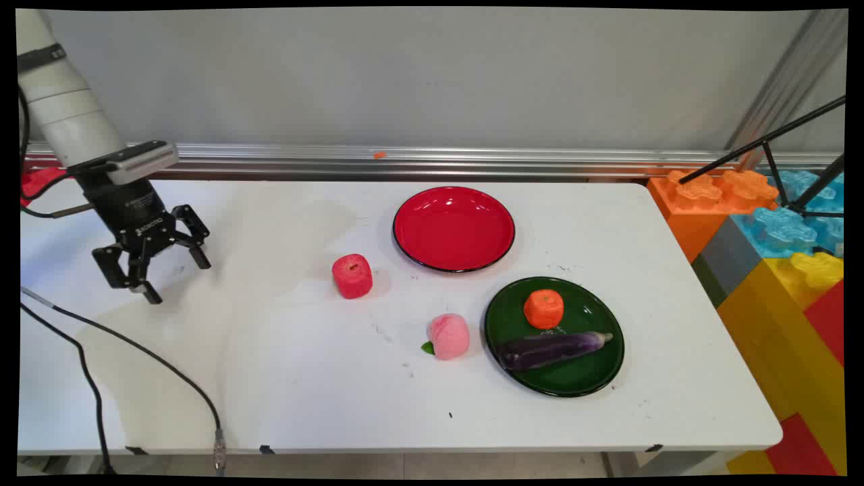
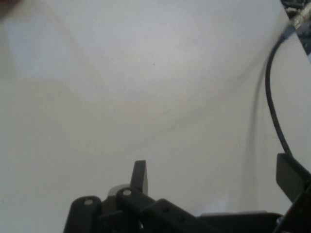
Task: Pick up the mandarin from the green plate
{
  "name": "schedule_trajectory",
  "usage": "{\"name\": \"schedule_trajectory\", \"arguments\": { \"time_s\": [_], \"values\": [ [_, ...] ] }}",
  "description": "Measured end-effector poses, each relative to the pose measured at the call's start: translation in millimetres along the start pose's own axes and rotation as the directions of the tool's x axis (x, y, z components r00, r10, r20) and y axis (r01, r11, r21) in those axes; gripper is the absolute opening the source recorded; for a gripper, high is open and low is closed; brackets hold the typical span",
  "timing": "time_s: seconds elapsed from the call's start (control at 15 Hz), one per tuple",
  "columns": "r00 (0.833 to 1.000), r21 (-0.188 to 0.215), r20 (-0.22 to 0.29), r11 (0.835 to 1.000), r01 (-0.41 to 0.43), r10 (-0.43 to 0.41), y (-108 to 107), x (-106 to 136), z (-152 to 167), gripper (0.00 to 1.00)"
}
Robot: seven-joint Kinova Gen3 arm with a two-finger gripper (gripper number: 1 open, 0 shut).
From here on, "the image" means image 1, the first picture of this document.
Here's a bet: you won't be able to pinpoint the grey foam block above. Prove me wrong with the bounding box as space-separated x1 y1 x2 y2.
691 215 767 308

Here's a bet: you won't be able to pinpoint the orange foam block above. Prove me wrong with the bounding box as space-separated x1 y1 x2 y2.
646 168 781 265

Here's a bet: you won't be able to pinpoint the red round plate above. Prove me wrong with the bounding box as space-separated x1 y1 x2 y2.
392 186 516 274

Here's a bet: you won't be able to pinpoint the aluminium rail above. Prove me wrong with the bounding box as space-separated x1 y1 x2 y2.
24 141 844 182

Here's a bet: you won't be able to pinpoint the black cable black plug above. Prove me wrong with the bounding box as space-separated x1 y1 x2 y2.
19 88 115 475

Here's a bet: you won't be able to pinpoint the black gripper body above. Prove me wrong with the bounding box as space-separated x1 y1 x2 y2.
81 172 179 257

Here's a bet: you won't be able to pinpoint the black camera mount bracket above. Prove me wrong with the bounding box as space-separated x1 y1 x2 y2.
67 154 130 179

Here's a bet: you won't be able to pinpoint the slanted aluminium post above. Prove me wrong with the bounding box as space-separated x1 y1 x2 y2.
726 9 848 171

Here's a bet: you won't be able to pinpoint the black cable silver connector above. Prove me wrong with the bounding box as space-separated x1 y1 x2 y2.
19 202 227 473

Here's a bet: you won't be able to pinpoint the black tripod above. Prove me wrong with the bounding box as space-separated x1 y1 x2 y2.
678 94 846 219

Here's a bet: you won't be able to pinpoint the blue foam block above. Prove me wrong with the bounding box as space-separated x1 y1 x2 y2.
732 169 846 259

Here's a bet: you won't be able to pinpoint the giant coloured building blocks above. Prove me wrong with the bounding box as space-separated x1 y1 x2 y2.
716 251 846 476

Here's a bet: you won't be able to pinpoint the red object behind table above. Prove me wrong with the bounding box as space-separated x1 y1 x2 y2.
20 167 69 207

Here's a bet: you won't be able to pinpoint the purple toy eggplant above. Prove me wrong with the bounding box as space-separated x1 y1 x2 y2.
497 331 614 373

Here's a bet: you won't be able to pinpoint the pink toy peach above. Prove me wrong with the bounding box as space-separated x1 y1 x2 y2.
421 313 471 361

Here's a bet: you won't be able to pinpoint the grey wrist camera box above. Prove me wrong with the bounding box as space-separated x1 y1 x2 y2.
105 140 180 186

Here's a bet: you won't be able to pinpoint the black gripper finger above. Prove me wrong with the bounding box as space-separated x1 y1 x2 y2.
169 204 212 271
92 236 163 305

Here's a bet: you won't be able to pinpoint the dark green round plate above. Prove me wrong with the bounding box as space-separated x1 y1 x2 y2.
483 276 625 398

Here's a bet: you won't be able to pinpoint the red toy apple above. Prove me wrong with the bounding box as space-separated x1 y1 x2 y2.
331 253 374 300

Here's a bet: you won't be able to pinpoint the orange toy fruit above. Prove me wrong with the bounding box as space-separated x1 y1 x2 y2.
523 289 565 330

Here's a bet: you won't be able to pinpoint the red foam block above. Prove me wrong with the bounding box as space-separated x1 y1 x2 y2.
803 279 846 369

